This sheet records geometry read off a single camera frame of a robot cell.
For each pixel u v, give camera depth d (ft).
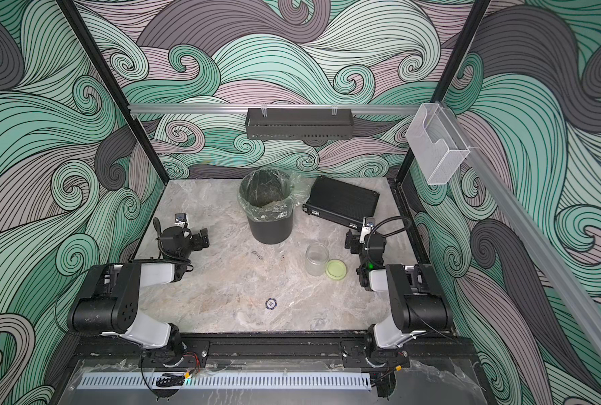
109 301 1.49
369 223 2.66
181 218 2.67
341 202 3.40
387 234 2.63
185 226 2.65
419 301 1.48
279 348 2.45
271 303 2.73
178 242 2.42
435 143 2.56
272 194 3.30
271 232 3.30
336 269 2.96
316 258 2.94
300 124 3.51
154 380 2.29
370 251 2.30
